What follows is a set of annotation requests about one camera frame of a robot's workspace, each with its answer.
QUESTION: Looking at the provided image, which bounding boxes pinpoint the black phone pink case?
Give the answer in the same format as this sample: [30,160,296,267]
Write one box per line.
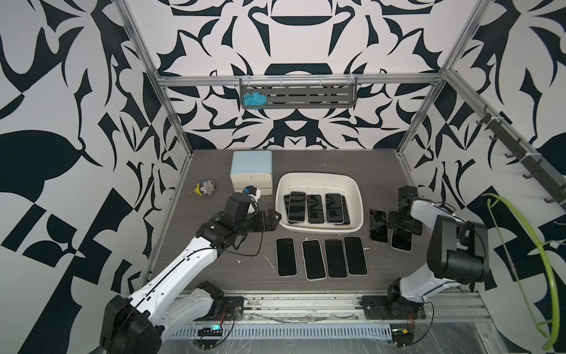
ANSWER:
[276,237,298,277]

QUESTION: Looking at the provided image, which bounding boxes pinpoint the white plastic storage tub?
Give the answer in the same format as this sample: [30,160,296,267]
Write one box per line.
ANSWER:
[275,173,364,235]

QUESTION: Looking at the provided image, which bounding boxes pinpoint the black phone white case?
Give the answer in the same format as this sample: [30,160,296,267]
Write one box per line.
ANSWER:
[324,239,348,279]

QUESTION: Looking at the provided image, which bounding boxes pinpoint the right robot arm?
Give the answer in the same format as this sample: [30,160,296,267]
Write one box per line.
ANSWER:
[386,186,492,313]

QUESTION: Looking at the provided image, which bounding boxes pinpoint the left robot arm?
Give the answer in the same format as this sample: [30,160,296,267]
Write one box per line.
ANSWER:
[100,187,282,353]

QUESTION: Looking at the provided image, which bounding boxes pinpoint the black phone in tub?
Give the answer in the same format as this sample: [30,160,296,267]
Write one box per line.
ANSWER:
[325,193,344,224]
[307,195,325,224]
[341,196,350,225]
[287,192,307,224]

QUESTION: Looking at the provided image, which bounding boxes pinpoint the light blue drawer box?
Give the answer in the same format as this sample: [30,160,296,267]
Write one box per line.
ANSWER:
[230,150,274,196]

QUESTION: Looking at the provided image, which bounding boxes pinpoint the left controller board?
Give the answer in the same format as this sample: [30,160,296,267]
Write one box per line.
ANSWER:
[197,324,224,338]

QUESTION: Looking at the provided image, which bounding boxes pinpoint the controller board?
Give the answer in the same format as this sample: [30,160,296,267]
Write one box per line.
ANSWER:
[391,328,414,348]
[197,324,224,338]

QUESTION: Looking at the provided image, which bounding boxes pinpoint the right controller board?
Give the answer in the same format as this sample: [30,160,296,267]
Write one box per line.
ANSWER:
[391,328,414,348]

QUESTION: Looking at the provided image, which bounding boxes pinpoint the teal crumpled cloth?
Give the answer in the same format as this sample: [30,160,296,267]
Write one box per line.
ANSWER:
[242,91,268,109]

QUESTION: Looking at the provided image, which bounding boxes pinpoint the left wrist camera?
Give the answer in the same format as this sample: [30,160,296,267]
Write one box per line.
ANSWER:
[243,185,261,214]

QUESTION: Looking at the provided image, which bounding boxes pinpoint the small plush toy keychain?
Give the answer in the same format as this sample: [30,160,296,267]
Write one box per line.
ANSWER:
[191,179,215,196]

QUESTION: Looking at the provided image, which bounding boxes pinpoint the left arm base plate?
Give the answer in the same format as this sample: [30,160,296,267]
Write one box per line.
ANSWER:
[209,296,245,321]

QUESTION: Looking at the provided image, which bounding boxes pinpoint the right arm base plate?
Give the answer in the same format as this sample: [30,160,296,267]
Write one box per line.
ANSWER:
[360,295,424,320]

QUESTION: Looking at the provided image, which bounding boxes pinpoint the white ventilated cable duct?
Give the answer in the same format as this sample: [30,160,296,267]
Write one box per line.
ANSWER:
[171,323,392,341]

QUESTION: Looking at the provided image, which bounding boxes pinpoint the grey slotted wall shelf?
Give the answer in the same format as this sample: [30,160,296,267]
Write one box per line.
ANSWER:
[239,77,358,109]

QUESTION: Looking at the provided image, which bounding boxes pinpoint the dark hook rail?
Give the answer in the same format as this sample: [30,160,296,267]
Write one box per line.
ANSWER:
[476,104,565,209]

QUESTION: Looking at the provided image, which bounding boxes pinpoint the green hose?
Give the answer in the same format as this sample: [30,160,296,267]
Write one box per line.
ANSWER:
[481,192,561,351]

